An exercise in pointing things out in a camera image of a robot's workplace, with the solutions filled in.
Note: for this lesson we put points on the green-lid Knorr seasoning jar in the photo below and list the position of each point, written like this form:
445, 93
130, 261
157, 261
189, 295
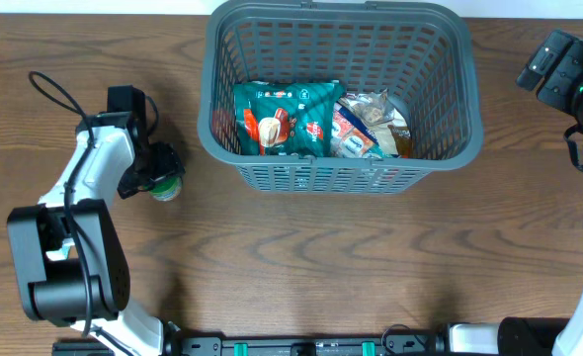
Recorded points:
167, 190

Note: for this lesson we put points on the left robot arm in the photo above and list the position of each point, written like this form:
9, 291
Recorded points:
70, 265

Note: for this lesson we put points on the Kleenex tissue multipack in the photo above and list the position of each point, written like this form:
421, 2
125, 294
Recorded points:
351, 138

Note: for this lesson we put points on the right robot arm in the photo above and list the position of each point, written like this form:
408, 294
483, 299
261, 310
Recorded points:
547, 335

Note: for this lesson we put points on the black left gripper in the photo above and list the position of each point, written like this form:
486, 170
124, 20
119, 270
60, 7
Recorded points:
173, 165

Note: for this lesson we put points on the brown white snack pouch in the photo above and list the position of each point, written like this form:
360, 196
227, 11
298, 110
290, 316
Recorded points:
381, 118

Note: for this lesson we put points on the grey plastic basket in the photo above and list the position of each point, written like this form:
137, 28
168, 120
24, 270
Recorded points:
419, 53

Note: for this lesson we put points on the green Nescafe coffee bag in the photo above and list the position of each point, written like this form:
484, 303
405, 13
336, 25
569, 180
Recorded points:
286, 119

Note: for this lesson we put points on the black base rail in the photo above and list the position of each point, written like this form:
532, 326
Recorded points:
296, 346

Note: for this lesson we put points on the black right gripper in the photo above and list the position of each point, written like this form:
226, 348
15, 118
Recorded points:
560, 69

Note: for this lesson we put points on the pale green snack packet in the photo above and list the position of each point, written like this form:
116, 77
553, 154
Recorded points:
61, 253

